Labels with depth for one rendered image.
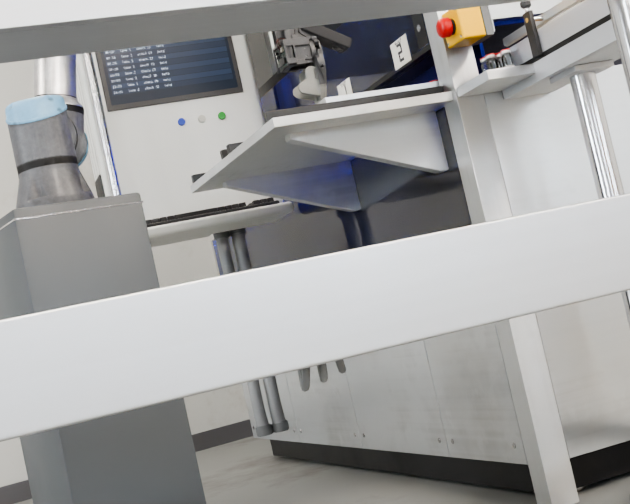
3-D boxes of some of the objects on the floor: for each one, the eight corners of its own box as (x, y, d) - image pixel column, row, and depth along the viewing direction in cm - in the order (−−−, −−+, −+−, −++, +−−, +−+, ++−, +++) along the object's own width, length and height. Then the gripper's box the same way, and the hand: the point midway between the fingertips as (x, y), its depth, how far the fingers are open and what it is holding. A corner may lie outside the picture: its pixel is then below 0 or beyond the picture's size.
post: (563, 499, 225) (342, -442, 238) (580, 502, 220) (352, -462, 232) (537, 507, 223) (315, -443, 236) (553, 510, 218) (325, -464, 230)
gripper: (264, 23, 229) (286, 120, 228) (277, 8, 220) (300, 109, 219) (302, 19, 232) (323, 114, 231) (316, 4, 224) (338, 103, 222)
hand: (323, 104), depth 226 cm, fingers closed
